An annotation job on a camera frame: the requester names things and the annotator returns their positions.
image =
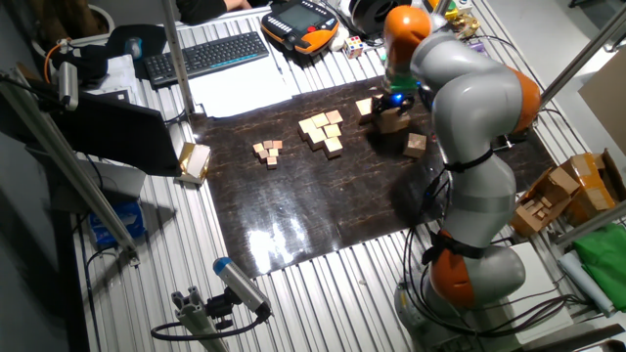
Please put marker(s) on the colourful puzzle cube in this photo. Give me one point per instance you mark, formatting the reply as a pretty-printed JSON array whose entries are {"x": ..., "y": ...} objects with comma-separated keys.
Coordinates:
[{"x": 353, "y": 47}]

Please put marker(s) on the large white paper sheet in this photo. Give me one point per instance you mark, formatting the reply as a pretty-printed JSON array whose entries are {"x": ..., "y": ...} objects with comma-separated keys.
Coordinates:
[{"x": 239, "y": 93}]

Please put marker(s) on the open cardboard box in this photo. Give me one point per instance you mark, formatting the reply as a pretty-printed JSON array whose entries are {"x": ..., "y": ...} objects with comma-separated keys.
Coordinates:
[{"x": 552, "y": 183}]

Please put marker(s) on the silver depth camera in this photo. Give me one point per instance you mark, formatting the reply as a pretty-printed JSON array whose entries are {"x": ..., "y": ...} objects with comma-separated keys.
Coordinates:
[{"x": 68, "y": 85}]

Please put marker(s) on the gold metal object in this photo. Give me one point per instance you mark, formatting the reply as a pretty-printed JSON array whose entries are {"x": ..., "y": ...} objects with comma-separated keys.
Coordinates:
[{"x": 464, "y": 24}]

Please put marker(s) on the black filament spool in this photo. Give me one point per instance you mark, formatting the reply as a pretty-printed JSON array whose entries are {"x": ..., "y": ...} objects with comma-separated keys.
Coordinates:
[{"x": 364, "y": 17}]

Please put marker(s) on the forearm in black sleeve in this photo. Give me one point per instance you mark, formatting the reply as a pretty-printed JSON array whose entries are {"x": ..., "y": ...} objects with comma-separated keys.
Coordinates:
[{"x": 200, "y": 10}]

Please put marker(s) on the gold white small box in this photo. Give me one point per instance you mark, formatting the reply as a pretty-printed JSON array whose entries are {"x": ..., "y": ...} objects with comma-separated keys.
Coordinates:
[{"x": 198, "y": 161}]

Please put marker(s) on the flat cardboard sheet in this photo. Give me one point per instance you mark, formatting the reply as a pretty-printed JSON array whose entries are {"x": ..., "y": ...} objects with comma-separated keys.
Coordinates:
[{"x": 609, "y": 102}]

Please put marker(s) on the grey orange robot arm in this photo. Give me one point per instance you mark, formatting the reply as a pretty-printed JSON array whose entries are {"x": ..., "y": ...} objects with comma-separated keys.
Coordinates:
[{"x": 469, "y": 107}]

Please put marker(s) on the purple plastic bag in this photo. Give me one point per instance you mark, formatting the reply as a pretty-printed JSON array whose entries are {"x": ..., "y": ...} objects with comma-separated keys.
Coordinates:
[{"x": 477, "y": 47}]

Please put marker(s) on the green flange adapter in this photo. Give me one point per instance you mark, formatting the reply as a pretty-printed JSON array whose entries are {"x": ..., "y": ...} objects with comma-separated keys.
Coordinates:
[{"x": 403, "y": 83}]

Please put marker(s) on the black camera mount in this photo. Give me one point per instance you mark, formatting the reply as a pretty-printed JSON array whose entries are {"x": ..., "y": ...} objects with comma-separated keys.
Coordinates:
[{"x": 220, "y": 308}]

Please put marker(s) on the white paper stack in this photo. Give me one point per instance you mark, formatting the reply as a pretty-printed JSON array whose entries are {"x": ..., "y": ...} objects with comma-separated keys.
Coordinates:
[{"x": 120, "y": 73}]

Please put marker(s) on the green cloth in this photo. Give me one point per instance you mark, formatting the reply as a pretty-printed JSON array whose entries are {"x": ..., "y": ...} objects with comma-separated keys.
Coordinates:
[{"x": 604, "y": 264}]

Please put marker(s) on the short aluminium profile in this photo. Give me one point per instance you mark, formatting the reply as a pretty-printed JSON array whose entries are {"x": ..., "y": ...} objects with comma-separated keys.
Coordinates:
[{"x": 195, "y": 318}]

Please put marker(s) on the orange black teach pendant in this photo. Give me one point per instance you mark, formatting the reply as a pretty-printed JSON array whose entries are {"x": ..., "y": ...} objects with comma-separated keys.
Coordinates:
[{"x": 298, "y": 19}]

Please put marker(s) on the grey laptop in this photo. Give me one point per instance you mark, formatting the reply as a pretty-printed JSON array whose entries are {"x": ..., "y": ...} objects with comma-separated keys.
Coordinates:
[{"x": 122, "y": 183}]

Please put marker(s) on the grey computer mouse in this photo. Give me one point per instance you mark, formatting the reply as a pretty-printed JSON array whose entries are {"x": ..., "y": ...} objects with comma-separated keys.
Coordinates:
[{"x": 133, "y": 47}]

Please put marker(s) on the blue tissue pack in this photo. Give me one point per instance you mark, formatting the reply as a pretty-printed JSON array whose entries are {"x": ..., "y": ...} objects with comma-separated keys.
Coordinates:
[{"x": 120, "y": 222}]

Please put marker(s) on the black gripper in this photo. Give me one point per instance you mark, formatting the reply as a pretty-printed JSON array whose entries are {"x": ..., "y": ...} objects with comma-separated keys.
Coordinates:
[{"x": 395, "y": 101}]

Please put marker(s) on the black marble pattern mat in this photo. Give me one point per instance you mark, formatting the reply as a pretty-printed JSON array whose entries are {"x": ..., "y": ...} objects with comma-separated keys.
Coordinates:
[{"x": 303, "y": 210}]

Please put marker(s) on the bare person hand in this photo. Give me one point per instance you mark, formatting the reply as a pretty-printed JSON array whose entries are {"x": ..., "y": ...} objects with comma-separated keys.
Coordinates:
[{"x": 239, "y": 4}]

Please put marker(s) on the black laptop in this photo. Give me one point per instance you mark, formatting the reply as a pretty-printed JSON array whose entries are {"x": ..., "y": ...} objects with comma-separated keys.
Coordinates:
[{"x": 122, "y": 132}]

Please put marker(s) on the white round pot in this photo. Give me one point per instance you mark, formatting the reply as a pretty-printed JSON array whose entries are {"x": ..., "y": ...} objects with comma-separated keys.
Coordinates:
[{"x": 108, "y": 19}]

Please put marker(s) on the cardboard box yellow tape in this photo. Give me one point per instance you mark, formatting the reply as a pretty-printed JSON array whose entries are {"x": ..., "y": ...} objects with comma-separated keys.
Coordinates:
[{"x": 592, "y": 186}]

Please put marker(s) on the white paper roll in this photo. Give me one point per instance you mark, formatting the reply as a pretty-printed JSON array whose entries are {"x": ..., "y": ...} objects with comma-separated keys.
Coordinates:
[{"x": 584, "y": 281}]

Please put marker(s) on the medium wooden cube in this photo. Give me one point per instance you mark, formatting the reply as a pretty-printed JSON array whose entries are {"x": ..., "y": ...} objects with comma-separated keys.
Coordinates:
[
  {"x": 332, "y": 130},
  {"x": 320, "y": 119},
  {"x": 306, "y": 126},
  {"x": 334, "y": 117},
  {"x": 317, "y": 136},
  {"x": 333, "y": 146}
]

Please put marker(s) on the aluminium frame beam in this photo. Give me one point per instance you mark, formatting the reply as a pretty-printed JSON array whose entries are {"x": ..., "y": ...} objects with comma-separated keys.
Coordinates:
[
  {"x": 592, "y": 225},
  {"x": 441, "y": 6},
  {"x": 177, "y": 58},
  {"x": 63, "y": 161},
  {"x": 587, "y": 51}
]

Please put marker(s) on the black cloth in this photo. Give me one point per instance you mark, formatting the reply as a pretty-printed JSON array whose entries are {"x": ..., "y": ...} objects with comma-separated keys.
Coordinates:
[{"x": 83, "y": 63}]

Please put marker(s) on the black computer keyboard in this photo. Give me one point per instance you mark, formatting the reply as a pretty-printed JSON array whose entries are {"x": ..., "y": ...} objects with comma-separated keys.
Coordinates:
[{"x": 205, "y": 56}]

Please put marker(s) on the yellow green button box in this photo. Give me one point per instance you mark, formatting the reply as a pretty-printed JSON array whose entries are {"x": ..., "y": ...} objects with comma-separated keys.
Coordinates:
[{"x": 451, "y": 11}]

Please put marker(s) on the black metal bar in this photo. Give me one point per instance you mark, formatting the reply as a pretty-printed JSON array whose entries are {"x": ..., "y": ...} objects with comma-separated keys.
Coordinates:
[{"x": 577, "y": 339}]

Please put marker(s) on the black mouse pad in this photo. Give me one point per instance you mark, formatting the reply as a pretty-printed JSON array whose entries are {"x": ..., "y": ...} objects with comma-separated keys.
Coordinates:
[{"x": 154, "y": 39}]

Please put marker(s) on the silver camera blue cap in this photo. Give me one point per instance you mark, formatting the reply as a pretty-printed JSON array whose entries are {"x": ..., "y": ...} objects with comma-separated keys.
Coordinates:
[{"x": 239, "y": 283}]

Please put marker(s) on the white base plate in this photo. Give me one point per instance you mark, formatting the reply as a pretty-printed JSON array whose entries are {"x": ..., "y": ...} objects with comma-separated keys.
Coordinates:
[{"x": 543, "y": 283}]

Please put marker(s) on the small wooden cube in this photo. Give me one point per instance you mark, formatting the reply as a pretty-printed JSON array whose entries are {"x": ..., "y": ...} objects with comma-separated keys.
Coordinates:
[
  {"x": 271, "y": 162},
  {"x": 258, "y": 147},
  {"x": 277, "y": 144},
  {"x": 263, "y": 154},
  {"x": 268, "y": 144},
  {"x": 274, "y": 152}
]

